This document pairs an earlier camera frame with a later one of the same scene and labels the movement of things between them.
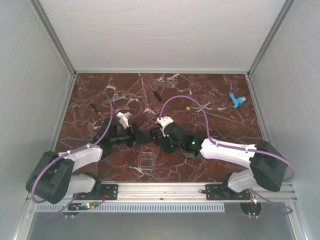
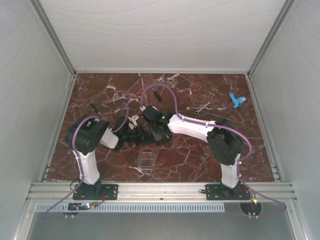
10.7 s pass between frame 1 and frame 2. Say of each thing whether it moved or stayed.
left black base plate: stayed
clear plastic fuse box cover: stayed
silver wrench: stayed
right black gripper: moved
